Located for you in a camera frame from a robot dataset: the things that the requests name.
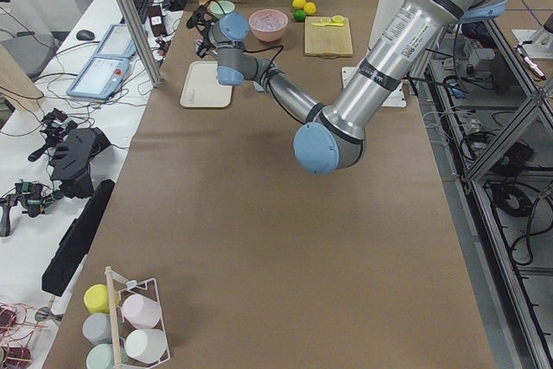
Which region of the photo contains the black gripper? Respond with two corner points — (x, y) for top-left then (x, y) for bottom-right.
(186, 4), (219, 58)

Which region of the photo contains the clear ice cubes pile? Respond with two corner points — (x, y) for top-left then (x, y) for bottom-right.
(251, 10), (288, 32)

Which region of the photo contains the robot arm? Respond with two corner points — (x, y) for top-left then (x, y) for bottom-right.
(187, 0), (506, 175)

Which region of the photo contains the yellow cup in rack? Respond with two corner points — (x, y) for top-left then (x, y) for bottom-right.
(83, 283), (110, 314)

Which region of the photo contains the pink cup in rack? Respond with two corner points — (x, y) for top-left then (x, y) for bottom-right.
(121, 294), (162, 329)

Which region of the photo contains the grey cup in rack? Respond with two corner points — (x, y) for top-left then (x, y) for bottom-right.
(82, 313), (112, 346)

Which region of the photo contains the white cup in rack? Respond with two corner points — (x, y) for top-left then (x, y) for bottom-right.
(124, 328), (168, 364)

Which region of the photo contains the mint cup in rack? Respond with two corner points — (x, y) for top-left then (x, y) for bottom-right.
(86, 344), (115, 369)

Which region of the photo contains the mint green bowl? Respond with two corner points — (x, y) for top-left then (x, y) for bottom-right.
(208, 0), (235, 19)

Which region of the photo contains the dark brown box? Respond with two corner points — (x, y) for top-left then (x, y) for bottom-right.
(148, 5), (168, 36)

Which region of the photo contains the pink bowl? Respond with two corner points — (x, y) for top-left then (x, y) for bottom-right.
(248, 9), (289, 42)

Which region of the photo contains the cream rabbit tray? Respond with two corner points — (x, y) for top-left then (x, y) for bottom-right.
(180, 60), (232, 109)

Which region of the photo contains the blue teach pendant upper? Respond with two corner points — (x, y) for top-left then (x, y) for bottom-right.
(96, 23), (137, 58)

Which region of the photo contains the blue teach pendant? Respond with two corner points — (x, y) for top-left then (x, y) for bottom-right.
(67, 56), (130, 101)
(96, 23), (137, 58)

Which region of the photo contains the yellow lemon outer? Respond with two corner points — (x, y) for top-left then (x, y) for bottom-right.
(291, 0), (307, 10)

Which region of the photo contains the green lime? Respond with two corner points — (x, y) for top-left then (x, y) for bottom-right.
(294, 10), (306, 22)

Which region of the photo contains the yellow lemon near board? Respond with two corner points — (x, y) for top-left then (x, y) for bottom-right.
(302, 2), (317, 16)

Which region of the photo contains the blue teach pendant lower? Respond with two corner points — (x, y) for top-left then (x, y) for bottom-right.
(67, 56), (130, 101)

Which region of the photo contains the grey computer mouse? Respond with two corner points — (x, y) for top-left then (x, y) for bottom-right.
(76, 29), (96, 41)

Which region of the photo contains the wooden cutting board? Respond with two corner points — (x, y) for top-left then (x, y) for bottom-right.
(304, 16), (353, 58)

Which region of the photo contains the upper lemon slice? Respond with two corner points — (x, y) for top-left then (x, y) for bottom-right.
(331, 15), (345, 26)

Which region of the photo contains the yellow plastic knife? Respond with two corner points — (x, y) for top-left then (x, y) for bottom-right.
(310, 22), (344, 27)

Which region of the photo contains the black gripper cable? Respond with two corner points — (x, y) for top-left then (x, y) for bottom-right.
(196, 1), (312, 124)

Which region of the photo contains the aluminium frame post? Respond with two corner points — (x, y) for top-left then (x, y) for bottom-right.
(116, 0), (162, 88)

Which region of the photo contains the white wire rack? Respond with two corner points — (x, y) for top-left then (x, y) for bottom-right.
(105, 266), (171, 368)

